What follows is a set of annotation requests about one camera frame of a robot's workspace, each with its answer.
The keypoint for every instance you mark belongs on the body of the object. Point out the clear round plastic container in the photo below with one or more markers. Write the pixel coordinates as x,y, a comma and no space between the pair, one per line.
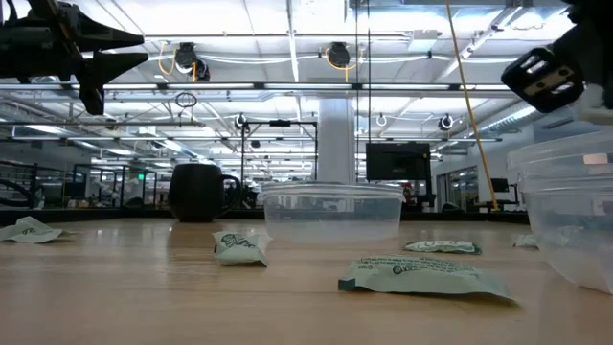
574,206

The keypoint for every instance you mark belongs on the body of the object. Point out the clear rectangular plastic container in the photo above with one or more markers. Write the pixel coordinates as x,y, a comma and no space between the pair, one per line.
330,213

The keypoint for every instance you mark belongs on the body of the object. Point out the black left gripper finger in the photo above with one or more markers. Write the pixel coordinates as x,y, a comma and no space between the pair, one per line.
107,67
107,40

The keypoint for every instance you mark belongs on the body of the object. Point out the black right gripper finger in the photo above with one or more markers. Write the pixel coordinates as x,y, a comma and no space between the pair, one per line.
543,79

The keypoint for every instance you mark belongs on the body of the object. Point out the white piece on gripper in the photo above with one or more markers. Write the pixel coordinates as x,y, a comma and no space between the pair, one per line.
596,103

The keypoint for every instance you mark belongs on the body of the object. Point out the small black ceiling reel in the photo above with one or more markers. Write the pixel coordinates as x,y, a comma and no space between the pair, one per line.
446,121
240,121

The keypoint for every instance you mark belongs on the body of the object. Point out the black monitor screen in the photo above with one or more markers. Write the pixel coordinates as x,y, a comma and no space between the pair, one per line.
397,162

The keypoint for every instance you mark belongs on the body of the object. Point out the small black desk monitor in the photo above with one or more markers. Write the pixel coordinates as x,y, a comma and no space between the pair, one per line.
499,185

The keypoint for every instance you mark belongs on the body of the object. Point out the white building column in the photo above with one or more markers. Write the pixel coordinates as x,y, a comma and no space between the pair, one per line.
336,144

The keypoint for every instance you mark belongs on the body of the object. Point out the black ceramic mug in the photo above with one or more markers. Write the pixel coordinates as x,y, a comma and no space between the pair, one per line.
196,194

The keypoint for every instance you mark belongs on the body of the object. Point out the green white sweetener packet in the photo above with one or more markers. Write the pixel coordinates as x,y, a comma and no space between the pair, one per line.
239,249
29,231
526,241
443,246
421,280

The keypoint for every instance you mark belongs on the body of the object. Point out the black metal frame stand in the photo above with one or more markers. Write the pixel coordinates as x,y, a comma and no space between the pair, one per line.
280,123

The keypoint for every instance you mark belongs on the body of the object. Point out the black railing structure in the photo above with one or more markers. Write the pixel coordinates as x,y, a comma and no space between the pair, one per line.
33,184

